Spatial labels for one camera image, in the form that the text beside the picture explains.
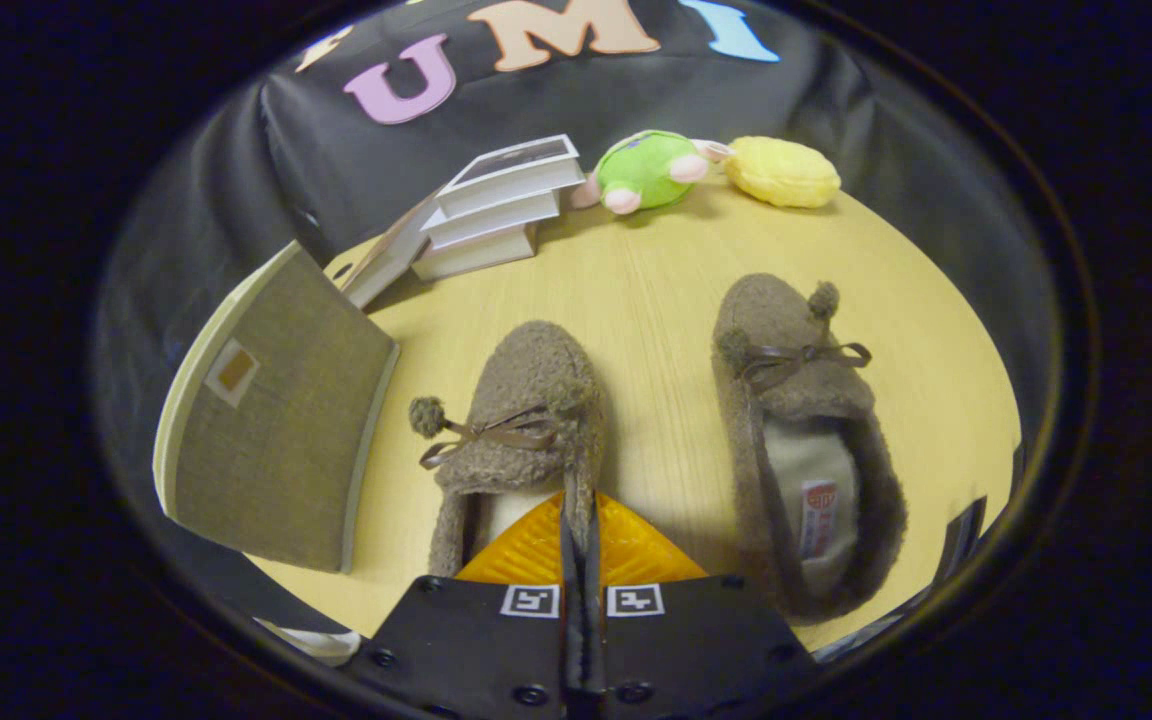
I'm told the yellow plush toy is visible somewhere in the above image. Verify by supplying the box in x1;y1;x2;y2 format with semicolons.
723;136;843;210

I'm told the white book with photo cover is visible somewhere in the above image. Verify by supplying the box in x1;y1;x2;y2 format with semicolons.
435;134;587;220

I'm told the grey fabric storage box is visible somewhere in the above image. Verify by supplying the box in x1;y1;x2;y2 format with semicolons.
153;240;402;575

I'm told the brown fuzzy shoe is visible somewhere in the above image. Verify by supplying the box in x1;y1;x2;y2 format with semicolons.
711;272;909;624
409;320;608;581

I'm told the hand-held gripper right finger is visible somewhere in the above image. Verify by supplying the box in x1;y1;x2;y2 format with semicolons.
584;490;817;720

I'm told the green plush toy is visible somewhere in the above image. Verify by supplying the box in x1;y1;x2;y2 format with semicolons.
570;129;734;216

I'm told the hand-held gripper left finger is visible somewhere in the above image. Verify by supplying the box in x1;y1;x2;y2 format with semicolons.
361;490;577;720

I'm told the dark rectangular object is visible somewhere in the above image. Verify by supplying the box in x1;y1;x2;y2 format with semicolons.
934;496;989;593

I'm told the brown cover book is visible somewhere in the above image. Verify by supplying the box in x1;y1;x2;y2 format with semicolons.
340;195;443;310

